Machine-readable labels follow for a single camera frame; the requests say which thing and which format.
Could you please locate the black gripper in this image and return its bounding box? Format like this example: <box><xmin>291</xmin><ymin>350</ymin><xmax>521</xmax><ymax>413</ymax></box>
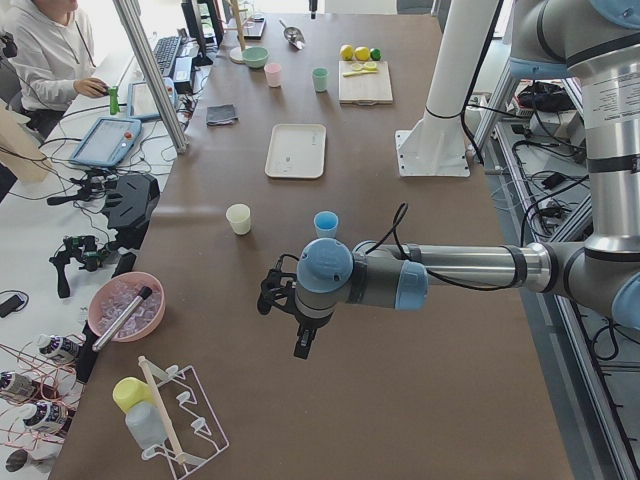
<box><xmin>257</xmin><ymin>269</ymin><xmax>325</xmax><ymax>360</ymax></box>

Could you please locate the green cup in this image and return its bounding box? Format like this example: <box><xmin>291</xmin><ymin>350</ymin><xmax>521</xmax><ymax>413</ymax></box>
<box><xmin>312</xmin><ymin>67</ymin><xmax>329</xmax><ymax>93</ymax></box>

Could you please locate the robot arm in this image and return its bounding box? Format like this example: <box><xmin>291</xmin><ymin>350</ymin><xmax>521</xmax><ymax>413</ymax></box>
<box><xmin>257</xmin><ymin>1</ymin><xmax>639</xmax><ymax>358</ymax></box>
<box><xmin>509</xmin><ymin>1</ymin><xmax>639</xmax><ymax>83</ymax></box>

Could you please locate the cream rabbit tray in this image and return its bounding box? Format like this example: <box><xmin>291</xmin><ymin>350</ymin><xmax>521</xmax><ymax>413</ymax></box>
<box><xmin>264</xmin><ymin>124</ymin><xmax>326</xmax><ymax>180</ymax></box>

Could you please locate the blue cup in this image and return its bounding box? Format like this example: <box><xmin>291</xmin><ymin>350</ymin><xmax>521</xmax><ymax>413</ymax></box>
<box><xmin>313</xmin><ymin>211</ymin><xmax>339</xmax><ymax>238</ymax></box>

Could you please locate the cream cup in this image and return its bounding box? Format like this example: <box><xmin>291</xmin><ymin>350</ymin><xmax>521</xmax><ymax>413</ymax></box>
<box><xmin>226</xmin><ymin>203</ymin><xmax>251</xmax><ymax>236</ymax></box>

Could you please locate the metal tube tool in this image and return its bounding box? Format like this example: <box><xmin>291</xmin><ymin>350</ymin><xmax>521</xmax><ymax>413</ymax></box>
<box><xmin>92</xmin><ymin>286</ymin><xmax>153</xmax><ymax>352</ymax></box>

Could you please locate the translucent white cup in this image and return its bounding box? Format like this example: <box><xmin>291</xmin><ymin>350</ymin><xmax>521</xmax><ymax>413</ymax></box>
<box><xmin>125</xmin><ymin>401</ymin><xmax>168</xmax><ymax>450</ymax></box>

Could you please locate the yellow cup on rack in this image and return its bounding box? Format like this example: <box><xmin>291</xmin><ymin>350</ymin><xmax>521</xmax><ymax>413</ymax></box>
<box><xmin>112</xmin><ymin>377</ymin><xmax>154</xmax><ymax>413</ymax></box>

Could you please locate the pink bowl with ice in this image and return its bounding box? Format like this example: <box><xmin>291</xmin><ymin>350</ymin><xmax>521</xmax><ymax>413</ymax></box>
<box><xmin>88</xmin><ymin>271</ymin><xmax>166</xmax><ymax>342</ymax></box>

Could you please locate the grey cloth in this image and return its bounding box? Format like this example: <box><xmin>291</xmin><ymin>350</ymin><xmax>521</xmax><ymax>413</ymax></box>
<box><xmin>206</xmin><ymin>104</ymin><xmax>238</xmax><ymax>126</ymax></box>

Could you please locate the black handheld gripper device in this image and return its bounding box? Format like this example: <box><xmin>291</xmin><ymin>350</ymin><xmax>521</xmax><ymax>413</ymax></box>
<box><xmin>48</xmin><ymin>234</ymin><xmax>119</xmax><ymax>300</ymax></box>

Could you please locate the wooden cutting board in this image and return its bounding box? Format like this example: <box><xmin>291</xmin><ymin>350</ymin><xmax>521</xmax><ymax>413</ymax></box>
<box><xmin>338</xmin><ymin>61</ymin><xmax>394</xmax><ymax>105</ymax></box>

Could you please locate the pink cup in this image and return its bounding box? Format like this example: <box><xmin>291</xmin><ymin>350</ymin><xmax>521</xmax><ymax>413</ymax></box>
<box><xmin>264</xmin><ymin>62</ymin><xmax>282</xmax><ymax>88</ymax></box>

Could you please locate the yellow plastic knife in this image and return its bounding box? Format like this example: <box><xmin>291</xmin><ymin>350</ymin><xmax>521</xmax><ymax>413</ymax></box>
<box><xmin>341</xmin><ymin>70</ymin><xmax>379</xmax><ymax>78</ymax></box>

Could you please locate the blue teach pendant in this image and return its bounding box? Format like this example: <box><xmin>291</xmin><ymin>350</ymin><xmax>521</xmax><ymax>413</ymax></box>
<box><xmin>69</xmin><ymin>117</ymin><xmax>142</xmax><ymax>167</ymax></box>

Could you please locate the green bowl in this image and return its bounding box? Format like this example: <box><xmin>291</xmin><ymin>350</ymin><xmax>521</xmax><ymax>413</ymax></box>
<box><xmin>242</xmin><ymin>46</ymin><xmax>269</xmax><ymax>69</ymax></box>

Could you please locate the yellow lemon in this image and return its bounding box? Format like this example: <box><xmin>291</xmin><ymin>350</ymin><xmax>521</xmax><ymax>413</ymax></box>
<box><xmin>353</xmin><ymin>46</ymin><xmax>370</xmax><ymax>62</ymax></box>
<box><xmin>339</xmin><ymin>44</ymin><xmax>354</xmax><ymax>61</ymax></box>

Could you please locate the wooden stand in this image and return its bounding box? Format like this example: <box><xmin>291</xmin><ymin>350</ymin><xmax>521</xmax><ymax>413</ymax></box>
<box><xmin>227</xmin><ymin>0</ymin><xmax>247</xmax><ymax>64</ymax></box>

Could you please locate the green lime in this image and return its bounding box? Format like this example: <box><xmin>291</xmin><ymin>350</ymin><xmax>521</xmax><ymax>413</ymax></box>
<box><xmin>370</xmin><ymin>48</ymin><xmax>382</xmax><ymax>61</ymax></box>

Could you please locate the metal scoop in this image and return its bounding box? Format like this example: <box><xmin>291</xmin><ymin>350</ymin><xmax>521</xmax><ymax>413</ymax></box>
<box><xmin>278</xmin><ymin>18</ymin><xmax>306</xmax><ymax>50</ymax></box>

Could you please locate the green bottle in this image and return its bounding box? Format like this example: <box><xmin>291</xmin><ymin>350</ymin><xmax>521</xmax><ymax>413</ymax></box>
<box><xmin>107</xmin><ymin>86</ymin><xmax>120</xmax><ymax>115</ymax></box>

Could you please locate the black keyboard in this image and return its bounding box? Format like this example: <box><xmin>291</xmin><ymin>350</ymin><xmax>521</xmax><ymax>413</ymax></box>
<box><xmin>153</xmin><ymin>36</ymin><xmax>181</xmax><ymax>77</ymax></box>

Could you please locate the seated person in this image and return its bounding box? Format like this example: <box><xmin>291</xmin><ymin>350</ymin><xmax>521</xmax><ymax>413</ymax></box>
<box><xmin>5</xmin><ymin>0</ymin><xmax>108</xmax><ymax>137</ymax></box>

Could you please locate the white wire cup rack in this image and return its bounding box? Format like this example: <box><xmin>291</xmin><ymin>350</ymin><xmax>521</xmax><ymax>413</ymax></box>
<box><xmin>138</xmin><ymin>356</ymin><xmax>230</xmax><ymax>479</ymax></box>

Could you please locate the aluminium frame post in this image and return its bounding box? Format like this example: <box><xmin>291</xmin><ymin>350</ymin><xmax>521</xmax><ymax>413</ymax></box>
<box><xmin>112</xmin><ymin>0</ymin><xmax>188</xmax><ymax>155</ymax></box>

